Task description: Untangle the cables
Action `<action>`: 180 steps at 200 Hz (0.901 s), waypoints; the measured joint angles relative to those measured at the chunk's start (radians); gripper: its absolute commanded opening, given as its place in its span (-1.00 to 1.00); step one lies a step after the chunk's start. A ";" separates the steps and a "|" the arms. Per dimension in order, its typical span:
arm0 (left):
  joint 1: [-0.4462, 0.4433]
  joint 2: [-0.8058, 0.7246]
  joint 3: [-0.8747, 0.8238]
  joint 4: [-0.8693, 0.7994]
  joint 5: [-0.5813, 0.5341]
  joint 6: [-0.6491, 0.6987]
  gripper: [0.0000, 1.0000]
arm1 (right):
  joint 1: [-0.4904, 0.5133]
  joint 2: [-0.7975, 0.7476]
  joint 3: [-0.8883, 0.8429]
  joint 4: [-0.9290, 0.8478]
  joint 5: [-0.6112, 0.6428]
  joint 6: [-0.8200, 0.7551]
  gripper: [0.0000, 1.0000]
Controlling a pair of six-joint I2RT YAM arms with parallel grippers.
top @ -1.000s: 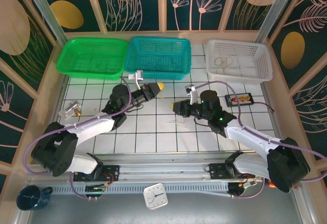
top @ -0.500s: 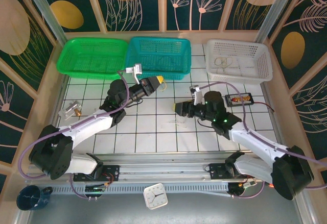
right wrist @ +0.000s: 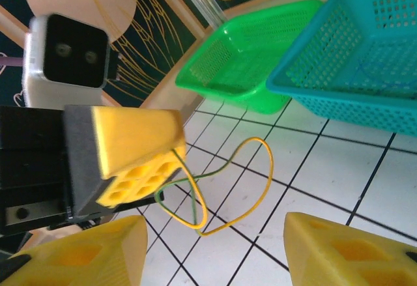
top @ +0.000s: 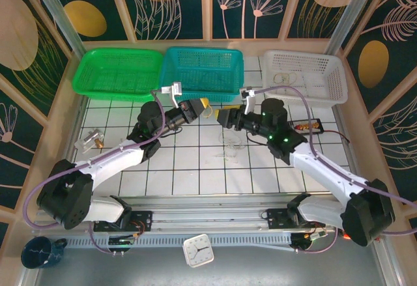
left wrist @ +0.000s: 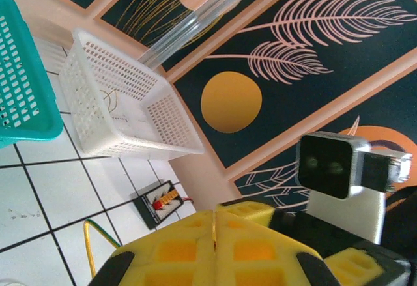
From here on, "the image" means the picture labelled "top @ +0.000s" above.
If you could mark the green plastic basket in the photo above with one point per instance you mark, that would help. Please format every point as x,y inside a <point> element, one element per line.
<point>117,71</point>

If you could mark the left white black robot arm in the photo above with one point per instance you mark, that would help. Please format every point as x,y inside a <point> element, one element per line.
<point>114,163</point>

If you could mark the white plastic basket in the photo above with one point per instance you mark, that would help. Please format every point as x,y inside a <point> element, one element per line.
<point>319,71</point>

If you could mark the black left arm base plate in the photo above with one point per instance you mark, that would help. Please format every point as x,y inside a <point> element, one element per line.
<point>146,222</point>

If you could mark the white grid mat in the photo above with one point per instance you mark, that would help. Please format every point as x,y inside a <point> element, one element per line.
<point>202,178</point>

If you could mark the aluminium frame post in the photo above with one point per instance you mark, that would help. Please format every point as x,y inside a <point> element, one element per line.
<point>58,15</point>
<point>345,22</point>

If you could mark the small controller board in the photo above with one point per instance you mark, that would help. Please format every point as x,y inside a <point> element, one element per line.
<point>314,236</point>
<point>122,241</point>

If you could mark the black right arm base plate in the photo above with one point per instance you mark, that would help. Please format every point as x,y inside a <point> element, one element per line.
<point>275,219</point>

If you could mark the teal plastic basket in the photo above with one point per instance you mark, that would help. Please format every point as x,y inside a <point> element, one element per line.
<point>195,64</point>

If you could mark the orange black hand tool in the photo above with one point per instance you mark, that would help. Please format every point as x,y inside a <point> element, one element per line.
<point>346,236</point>

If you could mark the dark blue mug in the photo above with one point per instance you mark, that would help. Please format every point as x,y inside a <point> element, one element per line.
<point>36,253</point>

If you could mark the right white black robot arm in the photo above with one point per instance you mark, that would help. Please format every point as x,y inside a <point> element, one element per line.
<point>325,168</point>

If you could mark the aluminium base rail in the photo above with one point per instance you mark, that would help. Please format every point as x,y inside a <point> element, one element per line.
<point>211,216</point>

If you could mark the white square clock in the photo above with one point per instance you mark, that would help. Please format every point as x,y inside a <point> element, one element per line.
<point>198,250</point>

